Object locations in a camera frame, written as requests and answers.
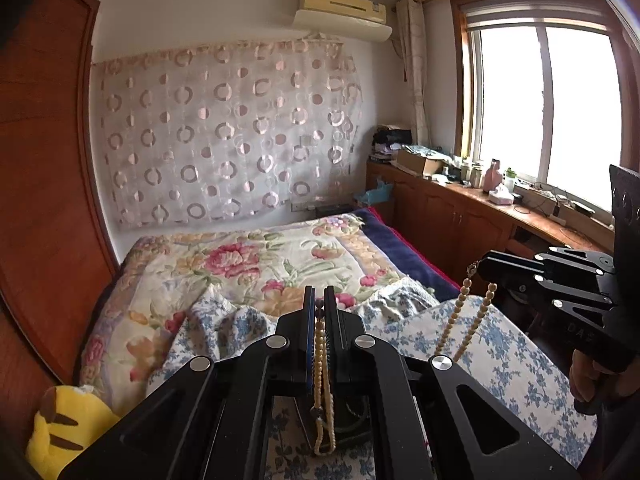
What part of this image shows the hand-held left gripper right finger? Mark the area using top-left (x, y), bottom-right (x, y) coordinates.
top-left (323, 285), bottom-right (583, 480)

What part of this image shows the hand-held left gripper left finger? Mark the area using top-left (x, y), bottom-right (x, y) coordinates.
top-left (57, 285), bottom-right (321, 480)

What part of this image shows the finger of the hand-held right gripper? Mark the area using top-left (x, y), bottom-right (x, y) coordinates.
top-left (477, 248), bottom-right (616, 291)
top-left (502, 280), bottom-right (618, 322)

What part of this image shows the cream bead necklace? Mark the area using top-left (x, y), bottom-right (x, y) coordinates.
top-left (310, 262), bottom-right (499, 457)

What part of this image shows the black jewelry box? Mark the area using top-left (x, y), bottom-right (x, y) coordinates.
top-left (329, 396), bottom-right (376, 443)

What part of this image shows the person's right hand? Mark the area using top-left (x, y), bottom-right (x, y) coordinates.
top-left (569, 349), bottom-right (608, 416)

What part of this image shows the wooden side cabinet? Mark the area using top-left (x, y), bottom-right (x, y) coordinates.
top-left (366, 160), bottom-right (617, 302)

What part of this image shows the blue floral bed sheet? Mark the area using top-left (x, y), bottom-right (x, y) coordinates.
top-left (145, 285), bottom-right (598, 480)

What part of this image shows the pink bottle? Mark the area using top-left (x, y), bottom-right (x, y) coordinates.
top-left (482, 158), bottom-right (506, 194)

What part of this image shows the navy blanket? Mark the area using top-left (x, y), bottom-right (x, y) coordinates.
top-left (357, 207), bottom-right (463, 305)

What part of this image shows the floral quilt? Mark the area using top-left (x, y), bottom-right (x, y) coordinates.
top-left (77, 212), bottom-right (420, 402)

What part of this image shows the cardboard box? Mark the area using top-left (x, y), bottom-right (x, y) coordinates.
top-left (396, 149), bottom-right (446, 177)

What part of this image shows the blue plastic bag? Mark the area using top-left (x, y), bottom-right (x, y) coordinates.
top-left (367, 177), bottom-right (397, 206)

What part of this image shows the teal cloth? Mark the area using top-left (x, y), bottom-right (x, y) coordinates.
top-left (405, 144), bottom-right (453, 159)

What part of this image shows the wood-framed window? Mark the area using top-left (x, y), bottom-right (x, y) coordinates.
top-left (451, 0), bottom-right (637, 222)

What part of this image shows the pile of dark clothes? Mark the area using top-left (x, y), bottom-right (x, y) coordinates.
top-left (371, 125), bottom-right (414, 163)

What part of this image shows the patterned window curtain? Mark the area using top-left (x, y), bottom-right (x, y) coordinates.
top-left (396, 0), bottom-right (432, 150)

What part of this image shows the grey roller blind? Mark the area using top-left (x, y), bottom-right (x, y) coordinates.
top-left (457, 2), bottom-right (615, 37)

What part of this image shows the yellow plush toy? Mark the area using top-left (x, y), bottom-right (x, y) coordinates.
top-left (26, 384), bottom-right (123, 478)

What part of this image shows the wooden wardrobe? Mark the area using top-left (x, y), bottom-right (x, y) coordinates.
top-left (0, 0), bottom-right (122, 456)

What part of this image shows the circle-patterned wall curtain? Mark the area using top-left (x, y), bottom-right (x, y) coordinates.
top-left (92, 35), bottom-right (363, 232)

